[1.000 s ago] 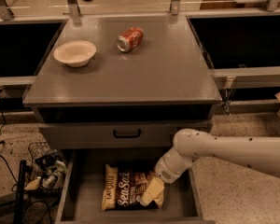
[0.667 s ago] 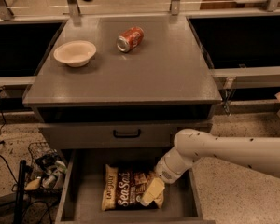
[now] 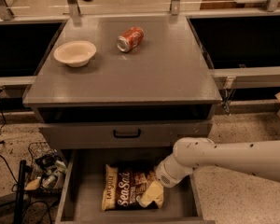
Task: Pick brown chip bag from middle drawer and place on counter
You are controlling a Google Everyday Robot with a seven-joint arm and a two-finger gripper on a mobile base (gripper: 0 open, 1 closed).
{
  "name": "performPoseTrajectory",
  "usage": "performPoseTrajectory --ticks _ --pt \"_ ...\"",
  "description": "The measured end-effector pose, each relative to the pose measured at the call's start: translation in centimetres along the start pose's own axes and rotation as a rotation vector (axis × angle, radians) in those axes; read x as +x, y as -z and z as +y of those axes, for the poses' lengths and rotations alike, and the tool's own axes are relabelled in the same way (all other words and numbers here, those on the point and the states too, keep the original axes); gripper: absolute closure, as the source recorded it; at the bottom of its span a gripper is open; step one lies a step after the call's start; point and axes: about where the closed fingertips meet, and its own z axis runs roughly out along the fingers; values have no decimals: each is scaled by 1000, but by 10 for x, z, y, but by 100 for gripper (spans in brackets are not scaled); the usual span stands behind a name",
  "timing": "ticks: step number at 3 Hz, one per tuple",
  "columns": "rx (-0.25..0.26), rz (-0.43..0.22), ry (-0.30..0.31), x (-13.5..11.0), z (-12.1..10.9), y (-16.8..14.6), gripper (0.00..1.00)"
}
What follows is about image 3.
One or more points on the black drawer handle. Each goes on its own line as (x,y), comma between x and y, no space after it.
(127,135)

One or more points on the brown sea salt chip bag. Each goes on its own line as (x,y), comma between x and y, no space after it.
(124,187)

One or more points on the grey top drawer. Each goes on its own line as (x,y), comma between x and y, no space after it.
(100,135)

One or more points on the white paper bowl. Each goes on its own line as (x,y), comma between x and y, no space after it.
(75,53)

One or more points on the open grey middle drawer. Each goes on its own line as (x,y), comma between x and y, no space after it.
(85,182)

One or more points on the wire basket with items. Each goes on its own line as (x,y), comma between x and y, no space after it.
(47,170)

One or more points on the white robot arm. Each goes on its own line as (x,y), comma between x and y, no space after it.
(191,154)

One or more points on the black stand post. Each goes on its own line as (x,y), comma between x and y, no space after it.
(20,193)

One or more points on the grey drawer cabinet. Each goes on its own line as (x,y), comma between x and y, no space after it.
(164,78)

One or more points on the red soda can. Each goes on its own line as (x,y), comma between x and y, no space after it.
(130,39)

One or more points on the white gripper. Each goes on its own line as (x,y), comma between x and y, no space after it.
(162,175)

